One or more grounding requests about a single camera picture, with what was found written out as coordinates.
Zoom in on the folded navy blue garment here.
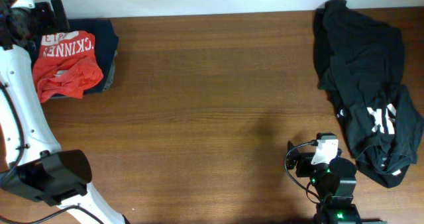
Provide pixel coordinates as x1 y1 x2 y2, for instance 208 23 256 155
31 19 119 99

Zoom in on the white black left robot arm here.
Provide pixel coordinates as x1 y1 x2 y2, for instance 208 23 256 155
1 0 127 223

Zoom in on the orange red printed t-shirt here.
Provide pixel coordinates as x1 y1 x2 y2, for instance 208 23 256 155
32 30 103 103

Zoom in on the crumpled black printed garment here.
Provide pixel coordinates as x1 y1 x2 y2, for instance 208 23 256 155
313 0 423 188

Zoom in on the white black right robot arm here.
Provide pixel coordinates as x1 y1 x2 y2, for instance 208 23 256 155
284 138 362 223

